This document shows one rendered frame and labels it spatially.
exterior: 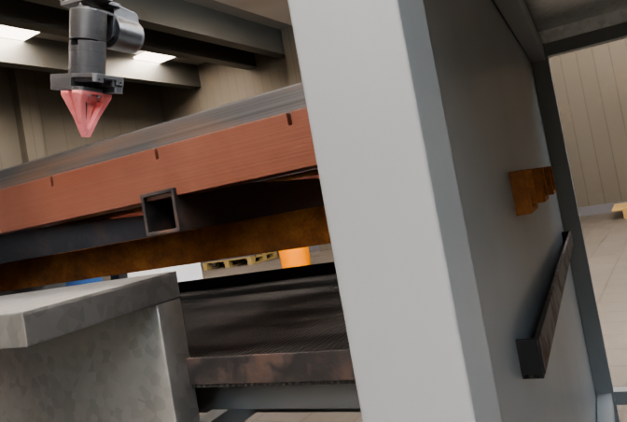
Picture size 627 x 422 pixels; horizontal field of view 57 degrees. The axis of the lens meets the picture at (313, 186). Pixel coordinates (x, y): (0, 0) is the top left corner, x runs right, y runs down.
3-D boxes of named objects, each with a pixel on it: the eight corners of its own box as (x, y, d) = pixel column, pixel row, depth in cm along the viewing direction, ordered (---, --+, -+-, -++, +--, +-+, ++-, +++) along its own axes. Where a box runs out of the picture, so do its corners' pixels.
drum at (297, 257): (302, 268, 754) (292, 212, 757) (272, 271, 779) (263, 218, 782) (320, 261, 794) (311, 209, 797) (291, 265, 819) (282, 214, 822)
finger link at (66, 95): (91, 137, 98) (92, 82, 98) (122, 139, 95) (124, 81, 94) (58, 135, 92) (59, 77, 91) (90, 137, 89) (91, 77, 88)
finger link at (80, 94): (81, 136, 99) (82, 82, 99) (112, 138, 96) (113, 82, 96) (48, 135, 93) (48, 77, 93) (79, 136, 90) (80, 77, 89)
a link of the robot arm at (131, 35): (55, -28, 93) (93, -40, 89) (109, -8, 104) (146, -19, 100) (60, 46, 93) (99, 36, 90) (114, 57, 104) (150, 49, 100)
